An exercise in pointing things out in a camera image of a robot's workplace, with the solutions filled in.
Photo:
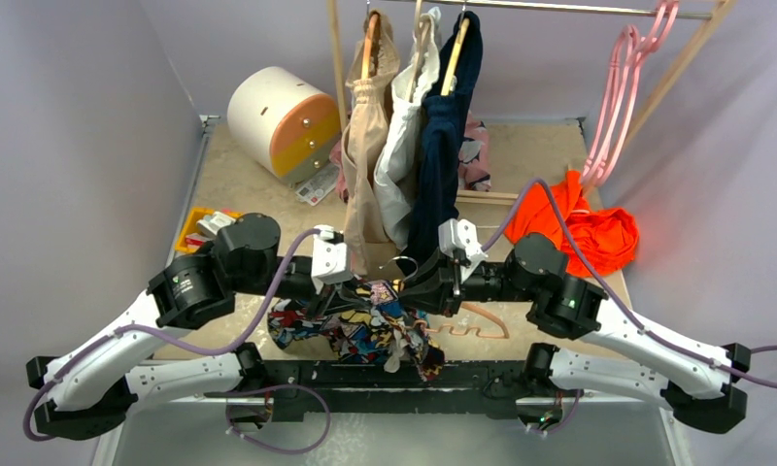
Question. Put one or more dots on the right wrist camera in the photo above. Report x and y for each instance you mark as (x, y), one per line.
(458, 240)

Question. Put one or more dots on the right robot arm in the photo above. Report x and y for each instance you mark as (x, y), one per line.
(654, 364)

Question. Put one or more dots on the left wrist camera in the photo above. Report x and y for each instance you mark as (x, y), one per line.
(331, 258)

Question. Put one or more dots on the beige hanging shorts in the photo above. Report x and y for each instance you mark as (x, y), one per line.
(375, 66)

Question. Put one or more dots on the yellow plastic bin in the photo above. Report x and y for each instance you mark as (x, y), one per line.
(189, 239)

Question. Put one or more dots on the pink patterned garment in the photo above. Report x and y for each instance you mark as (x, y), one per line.
(473, 170)

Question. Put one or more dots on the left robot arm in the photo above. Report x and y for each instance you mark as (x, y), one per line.
(142, 357)

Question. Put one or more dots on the white hanging shorts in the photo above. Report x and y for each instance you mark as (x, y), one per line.
(394, 177)

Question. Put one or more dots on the colourful comic print shorts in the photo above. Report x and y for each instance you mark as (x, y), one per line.
(385, 333)

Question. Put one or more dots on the wooden hanger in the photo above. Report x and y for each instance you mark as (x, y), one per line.
(464, 330)

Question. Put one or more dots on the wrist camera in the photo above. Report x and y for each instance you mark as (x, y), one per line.
(331, 258)
(458, 240)

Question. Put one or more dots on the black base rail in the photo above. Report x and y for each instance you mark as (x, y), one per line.
(492, 388)

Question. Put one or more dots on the orange garment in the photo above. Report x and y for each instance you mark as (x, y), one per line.
(608, 238)

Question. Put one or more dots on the navy hanging shorts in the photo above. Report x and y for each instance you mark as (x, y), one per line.
(441, 140)

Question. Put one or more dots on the white round drawer cabinet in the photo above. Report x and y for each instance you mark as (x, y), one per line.
(283, 123)

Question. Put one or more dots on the paper label card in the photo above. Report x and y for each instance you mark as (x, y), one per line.
(315, 189)

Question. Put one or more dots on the wooden clothes rack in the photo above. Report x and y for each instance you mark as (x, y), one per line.
(710, 23)

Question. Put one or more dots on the pink plastic hanger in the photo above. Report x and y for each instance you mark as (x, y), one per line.
(631, 50)

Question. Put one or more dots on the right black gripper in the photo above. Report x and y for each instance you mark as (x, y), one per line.
(445, 282)

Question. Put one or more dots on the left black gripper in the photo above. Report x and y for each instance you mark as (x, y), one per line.
(333, 297)

